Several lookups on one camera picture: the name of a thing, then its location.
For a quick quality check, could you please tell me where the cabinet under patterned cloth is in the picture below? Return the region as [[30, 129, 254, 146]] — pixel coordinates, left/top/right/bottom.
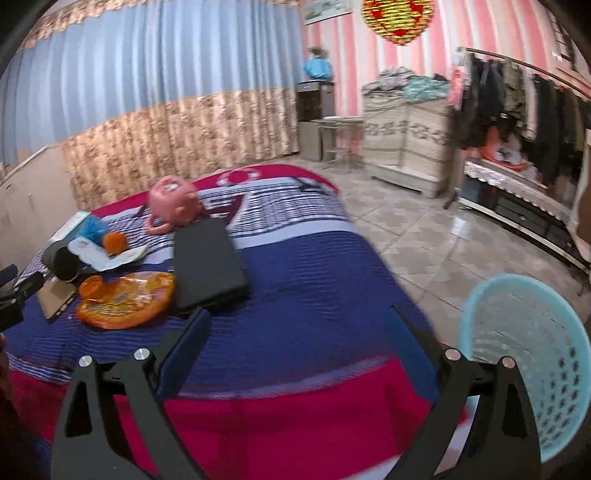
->
[[362, 90, 455, 199]]

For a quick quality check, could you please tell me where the orange snack bag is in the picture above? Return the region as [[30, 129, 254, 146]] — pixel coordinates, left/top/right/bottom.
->
[[76, 272, 177, 330]]

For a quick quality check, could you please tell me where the red heart wall decoration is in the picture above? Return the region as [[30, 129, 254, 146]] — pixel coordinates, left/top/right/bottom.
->
[[361, 0, 435, 46]]

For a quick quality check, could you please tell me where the white paper wrapper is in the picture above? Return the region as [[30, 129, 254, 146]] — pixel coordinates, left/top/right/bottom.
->
[[68, 235, 149, 271]]

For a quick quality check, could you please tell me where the small glass side table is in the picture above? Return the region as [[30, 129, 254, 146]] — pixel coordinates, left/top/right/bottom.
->
[[310, 116, 365, 171]]

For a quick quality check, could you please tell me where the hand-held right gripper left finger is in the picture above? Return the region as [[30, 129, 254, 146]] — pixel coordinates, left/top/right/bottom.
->
[[51, 308, 213, 480]]

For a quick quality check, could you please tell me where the red hoop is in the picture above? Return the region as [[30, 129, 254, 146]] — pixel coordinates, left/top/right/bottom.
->
[[480, 148, 527, 171]]

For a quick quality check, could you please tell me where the pink cartoon kettle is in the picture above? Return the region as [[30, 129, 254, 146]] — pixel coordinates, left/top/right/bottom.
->
[[144, 176, 204, 234]]

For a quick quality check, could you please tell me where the black flat case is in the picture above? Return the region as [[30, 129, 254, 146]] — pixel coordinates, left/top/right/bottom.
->
[[173, 219, 250, 315]]

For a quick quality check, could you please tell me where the blue plastic bag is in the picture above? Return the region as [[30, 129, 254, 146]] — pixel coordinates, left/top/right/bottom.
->
[[78, 217, 109, 245]]

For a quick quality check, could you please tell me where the brown phone case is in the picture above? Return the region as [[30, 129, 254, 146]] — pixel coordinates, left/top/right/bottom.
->
[[36, 277, 77, 322]]

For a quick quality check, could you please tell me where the grey water dispenser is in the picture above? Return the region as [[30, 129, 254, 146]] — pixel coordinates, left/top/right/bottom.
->
[[295, 79, 336, 161]]

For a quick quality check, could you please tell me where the row of hanging clothes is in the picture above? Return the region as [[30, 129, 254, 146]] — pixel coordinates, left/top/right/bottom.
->
[[450, 53, 591, 185]]

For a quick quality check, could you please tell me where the brown board with white frame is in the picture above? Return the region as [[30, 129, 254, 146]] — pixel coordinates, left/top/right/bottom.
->
[[573, 138, 591, 264]]

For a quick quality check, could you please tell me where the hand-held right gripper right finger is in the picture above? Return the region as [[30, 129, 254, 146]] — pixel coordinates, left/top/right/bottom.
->
[[388, 305, 542, 480]]

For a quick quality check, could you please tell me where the white cabinet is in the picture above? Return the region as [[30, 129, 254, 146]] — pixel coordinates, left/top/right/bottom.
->
[[0, 143, 77, 264]]

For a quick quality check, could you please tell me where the light blue plastic basket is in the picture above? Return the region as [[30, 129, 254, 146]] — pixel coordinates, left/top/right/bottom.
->
[[457, 274, 591, 462]]

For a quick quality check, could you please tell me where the landscape wall picture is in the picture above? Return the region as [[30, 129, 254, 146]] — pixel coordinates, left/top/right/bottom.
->
[[305, 0, 345, 24]]

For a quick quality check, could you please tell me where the blue bottle cover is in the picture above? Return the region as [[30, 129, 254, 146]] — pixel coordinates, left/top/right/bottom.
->
[[303, 58, 334, 80]]

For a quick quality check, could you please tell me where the pile of clothes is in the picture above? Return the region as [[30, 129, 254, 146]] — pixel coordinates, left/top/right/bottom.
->
[[361, 67, 451, 100]]

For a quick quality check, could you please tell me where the blue and floral curtain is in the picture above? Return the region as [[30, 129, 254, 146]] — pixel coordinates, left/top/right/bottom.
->
[[0, 0, 303, 210]]

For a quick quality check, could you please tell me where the metal clothes rack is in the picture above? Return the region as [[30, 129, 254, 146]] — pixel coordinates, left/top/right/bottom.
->
[[443, 46, 591, 210]]

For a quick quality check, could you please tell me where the pink hanging bag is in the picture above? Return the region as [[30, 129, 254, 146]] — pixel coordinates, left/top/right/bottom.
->
[[450, 55, 467, 109]]

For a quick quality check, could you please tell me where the teal cardboard box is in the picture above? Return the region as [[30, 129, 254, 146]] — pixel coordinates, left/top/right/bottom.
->
[[48, 211, 90, 245]]

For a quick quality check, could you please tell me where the low stand with lace cloth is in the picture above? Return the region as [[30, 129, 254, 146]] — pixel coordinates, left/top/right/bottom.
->
[[459, 159, 591, 273]]

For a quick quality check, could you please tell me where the black textured cup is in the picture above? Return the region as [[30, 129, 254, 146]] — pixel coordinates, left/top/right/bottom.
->
[[42, 244, 84, 282]]

